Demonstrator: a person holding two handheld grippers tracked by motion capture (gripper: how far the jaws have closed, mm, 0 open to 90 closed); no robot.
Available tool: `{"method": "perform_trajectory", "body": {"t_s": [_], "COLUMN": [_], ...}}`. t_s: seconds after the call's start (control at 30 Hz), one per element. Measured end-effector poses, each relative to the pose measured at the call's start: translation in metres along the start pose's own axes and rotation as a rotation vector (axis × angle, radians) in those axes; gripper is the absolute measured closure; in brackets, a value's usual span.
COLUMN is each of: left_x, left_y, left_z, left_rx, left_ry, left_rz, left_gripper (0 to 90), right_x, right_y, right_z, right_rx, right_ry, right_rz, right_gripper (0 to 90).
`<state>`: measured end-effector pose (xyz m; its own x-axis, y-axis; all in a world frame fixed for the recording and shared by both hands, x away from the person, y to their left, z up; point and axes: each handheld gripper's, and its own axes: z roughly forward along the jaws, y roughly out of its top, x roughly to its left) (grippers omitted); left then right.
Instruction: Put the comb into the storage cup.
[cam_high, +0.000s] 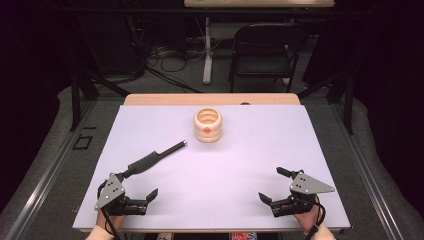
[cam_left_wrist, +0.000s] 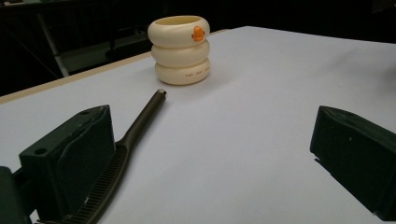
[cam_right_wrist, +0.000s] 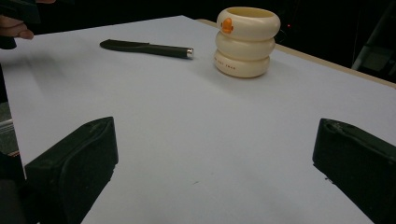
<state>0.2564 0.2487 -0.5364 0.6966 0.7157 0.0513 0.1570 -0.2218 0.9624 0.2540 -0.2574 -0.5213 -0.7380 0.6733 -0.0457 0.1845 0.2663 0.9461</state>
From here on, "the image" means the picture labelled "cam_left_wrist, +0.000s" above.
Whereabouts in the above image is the dark metal rod tool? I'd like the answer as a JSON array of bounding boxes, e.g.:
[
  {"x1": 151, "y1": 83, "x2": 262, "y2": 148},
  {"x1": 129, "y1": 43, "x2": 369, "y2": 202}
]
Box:
[{"x1": 34, "y1": 89, "x2": 167, "y2": 224}]

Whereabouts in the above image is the cream ringed cup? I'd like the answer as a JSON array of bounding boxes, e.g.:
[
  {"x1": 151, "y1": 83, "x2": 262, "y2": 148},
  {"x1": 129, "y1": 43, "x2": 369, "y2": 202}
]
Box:
[{"x1": 147, "y1": 15, "x2": 211, "y2": 86}]

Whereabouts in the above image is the white metal table leg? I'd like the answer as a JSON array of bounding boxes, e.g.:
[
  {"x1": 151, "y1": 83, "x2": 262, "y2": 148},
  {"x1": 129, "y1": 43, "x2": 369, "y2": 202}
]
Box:
[{"x1": 35, "y1": 12, "x2": 70, "y2": 78}]

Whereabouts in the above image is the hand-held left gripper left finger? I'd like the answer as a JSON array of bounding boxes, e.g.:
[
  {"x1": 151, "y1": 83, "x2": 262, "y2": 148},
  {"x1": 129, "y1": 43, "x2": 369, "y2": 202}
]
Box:
[{"x1": 19, "y1": 105, "x2": 117, "y2": 220}]

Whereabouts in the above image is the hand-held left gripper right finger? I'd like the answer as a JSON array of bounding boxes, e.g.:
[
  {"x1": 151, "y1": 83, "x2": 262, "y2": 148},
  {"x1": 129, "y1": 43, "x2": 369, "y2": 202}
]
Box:
[{"x1": 309, "y1": 105, "x2": 396, "y2": 222}]

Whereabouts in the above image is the white table sheet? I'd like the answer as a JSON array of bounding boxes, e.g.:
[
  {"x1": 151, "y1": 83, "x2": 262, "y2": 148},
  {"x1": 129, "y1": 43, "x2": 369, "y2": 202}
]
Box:
[{"x1": 0, "y1": 25, "x2": 396, "y2": 224}]

